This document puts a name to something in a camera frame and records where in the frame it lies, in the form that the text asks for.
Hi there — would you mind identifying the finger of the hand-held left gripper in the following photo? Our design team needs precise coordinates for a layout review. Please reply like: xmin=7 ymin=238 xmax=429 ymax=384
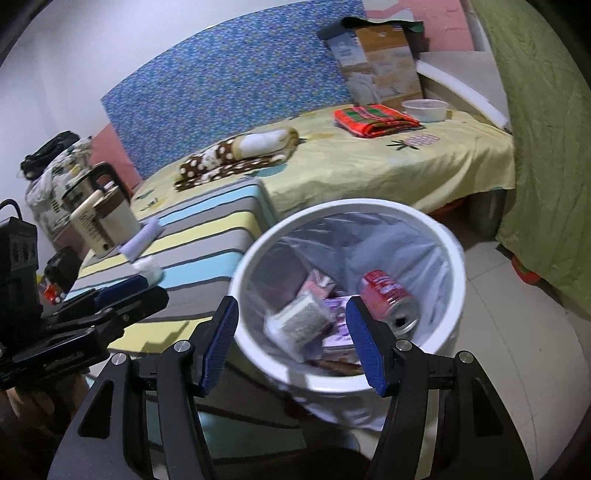
xmin=44 ymin=286 xmax=170 ymax=342
xmin=41 ymin=276 xmax=145 ymax=319

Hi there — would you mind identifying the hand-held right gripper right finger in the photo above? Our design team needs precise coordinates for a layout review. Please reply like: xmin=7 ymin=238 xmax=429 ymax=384
xmin=345 ymin=295 xmax=534 ymax=480

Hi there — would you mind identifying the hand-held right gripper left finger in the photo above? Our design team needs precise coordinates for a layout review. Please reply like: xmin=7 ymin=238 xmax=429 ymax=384
xmin=48 ymin=295 xmax=240 ymax=480

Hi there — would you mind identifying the purple white carton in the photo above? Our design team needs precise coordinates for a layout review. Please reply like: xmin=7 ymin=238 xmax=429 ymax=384
xmin=323 ymin=295 xmax=357 ymax=352

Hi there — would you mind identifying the red can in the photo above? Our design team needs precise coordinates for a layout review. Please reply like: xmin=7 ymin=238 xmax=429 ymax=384
xmin=359 ymin=270 xmax=422 ymax=335

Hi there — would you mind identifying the white grey printed carton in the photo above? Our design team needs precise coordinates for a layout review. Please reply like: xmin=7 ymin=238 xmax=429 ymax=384
xmin=265 ymin=295 xmax=335 ymax=363

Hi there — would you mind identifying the pink white carton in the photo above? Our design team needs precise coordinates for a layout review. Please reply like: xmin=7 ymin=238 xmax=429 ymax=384
xmin=298 ymin=269 xmax=338 ymax=296

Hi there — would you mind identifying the white tissue wad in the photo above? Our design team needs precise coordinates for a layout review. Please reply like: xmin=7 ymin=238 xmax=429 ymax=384
xmin=134 ymin=258 xmax=164 ymax=287

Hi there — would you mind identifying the black floor bag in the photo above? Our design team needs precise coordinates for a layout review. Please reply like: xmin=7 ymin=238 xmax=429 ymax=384
xmin=44 ymin=247 xmax=84 ymax=305

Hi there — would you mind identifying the cream steel soy milk maker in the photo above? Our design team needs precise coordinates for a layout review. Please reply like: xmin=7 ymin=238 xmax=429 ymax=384
xmin=60 ymin=161 xmax=141 ymax=259

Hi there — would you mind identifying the cream cup with brown lid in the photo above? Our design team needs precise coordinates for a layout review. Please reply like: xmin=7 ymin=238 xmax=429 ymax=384
xmin=99 ymin=185 xmax=141 ymax=245

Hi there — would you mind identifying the pineapple print quilt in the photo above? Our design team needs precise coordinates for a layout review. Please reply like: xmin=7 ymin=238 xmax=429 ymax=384
xmin=25 ymin=138 xmax=95 ymax=241

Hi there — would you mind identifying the grey striped mat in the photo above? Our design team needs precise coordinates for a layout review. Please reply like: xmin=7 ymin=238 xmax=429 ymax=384
xmin=60 ymin=178 xmax=278 ymax=356

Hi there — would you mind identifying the brown polka-dot blanket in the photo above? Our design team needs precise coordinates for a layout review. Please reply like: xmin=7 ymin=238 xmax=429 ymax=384
xmin=174 ymin=128 xmax=300 ymax=192

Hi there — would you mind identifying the yellow bed sheet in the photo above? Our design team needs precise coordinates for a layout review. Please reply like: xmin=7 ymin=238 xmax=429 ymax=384
xmin=131 ymin=108 xmax=515 ymax=232

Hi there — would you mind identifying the red floor item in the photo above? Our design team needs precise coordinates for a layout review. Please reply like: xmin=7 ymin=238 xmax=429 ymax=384
xmin=510 ymin=256 xmax=541 ymax=284

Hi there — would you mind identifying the grey bed leg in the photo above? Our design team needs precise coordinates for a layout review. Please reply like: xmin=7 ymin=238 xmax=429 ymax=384
xmin=468 ymin=189 xmax=506 ymax=238

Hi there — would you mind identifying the red plaid cloth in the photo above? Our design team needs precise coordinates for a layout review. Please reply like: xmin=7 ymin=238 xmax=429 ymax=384
xmin=334 ymin=104 xmax=421 ymax=139

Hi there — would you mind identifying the blue floral headboard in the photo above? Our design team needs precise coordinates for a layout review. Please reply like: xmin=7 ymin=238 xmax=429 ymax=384
xmin=100 ymin=0 xmax=365 ymax=181

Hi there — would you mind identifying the clear plastic bowl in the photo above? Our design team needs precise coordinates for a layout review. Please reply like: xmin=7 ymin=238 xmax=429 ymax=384
xmin=401 ymin=98 xmax=448 ymax=123

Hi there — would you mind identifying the green curtain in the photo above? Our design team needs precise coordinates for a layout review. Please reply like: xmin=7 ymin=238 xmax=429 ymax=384
xmin=466 ymin=0 xmax=591 ymax=310

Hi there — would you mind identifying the cardboard bedding box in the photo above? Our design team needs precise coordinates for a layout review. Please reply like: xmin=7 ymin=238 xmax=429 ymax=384
xmin=323 ymin=23 xmax=426 ymax=104

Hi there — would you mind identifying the white foam board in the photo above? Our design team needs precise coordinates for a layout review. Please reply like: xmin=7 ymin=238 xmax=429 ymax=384
xmin=416 ymin=48 xmax=513 ymax=134

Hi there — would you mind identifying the black bag on box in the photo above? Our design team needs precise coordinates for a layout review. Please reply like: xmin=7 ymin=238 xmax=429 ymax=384
xmin=318 ymin=16 xmax=426 ymax=42

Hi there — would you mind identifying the black cable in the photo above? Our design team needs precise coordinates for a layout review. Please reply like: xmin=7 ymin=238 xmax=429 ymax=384
xmin=0 ymin=198 xmax=24 ymax=227

